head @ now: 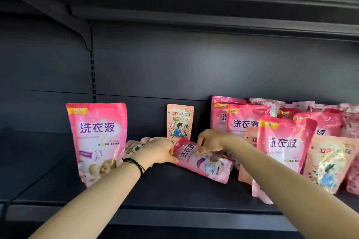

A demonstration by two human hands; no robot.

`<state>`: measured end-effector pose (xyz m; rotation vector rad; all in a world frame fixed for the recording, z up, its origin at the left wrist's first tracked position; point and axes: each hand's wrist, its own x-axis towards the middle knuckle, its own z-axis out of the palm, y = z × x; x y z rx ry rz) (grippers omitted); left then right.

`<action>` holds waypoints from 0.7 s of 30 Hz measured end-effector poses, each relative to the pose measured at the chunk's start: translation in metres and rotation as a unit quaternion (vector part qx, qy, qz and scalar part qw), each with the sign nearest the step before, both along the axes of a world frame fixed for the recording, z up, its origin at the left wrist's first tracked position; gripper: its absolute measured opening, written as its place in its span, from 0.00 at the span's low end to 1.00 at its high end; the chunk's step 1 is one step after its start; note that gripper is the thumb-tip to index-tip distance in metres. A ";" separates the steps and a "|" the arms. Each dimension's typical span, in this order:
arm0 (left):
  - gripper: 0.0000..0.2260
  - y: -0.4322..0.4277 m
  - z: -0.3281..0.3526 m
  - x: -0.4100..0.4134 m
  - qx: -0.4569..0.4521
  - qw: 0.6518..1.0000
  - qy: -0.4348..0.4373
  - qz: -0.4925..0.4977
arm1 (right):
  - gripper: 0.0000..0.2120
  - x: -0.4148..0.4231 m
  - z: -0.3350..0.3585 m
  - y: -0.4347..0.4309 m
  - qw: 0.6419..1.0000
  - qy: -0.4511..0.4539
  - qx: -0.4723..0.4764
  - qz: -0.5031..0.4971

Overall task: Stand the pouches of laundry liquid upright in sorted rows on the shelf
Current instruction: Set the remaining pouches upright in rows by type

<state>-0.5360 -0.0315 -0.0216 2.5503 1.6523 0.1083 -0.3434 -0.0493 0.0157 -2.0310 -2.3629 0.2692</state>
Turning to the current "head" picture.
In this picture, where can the person's right forearm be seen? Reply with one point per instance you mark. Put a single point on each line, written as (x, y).
(286, 185)

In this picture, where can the pile of pink refill packets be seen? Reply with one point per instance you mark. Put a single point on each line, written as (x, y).
(283, 140)

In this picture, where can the pale floral flat pouch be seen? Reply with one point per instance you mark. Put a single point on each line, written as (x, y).
(133, 147)
(150, 139)

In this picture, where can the black slotted shelf upright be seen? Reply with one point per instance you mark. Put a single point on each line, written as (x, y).
(92, 73)

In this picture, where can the person's right fingers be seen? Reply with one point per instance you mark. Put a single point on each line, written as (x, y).
(202, 142)

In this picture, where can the pink detergent pouch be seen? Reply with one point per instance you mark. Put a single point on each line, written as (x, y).
(204, 164)
(96, 138)

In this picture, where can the person's left fingers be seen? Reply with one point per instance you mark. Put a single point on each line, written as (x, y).
(171, 146)

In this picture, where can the black shelf back panel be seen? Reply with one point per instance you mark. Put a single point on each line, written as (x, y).
(210, 65)

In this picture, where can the person's left hand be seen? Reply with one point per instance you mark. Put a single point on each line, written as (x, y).
(153, 152)

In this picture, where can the black metal shelf board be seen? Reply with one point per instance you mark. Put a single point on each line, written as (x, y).
(182, 194)

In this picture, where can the person's left forearm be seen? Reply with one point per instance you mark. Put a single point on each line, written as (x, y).
(92, 202)

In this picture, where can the small peach floral pouch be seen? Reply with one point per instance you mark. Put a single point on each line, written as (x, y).
(180, 122)

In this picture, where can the black shelf bracket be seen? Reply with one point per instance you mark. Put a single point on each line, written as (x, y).
(50, 9)

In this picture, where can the person's right hand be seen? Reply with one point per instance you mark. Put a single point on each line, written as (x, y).
(214, 140)

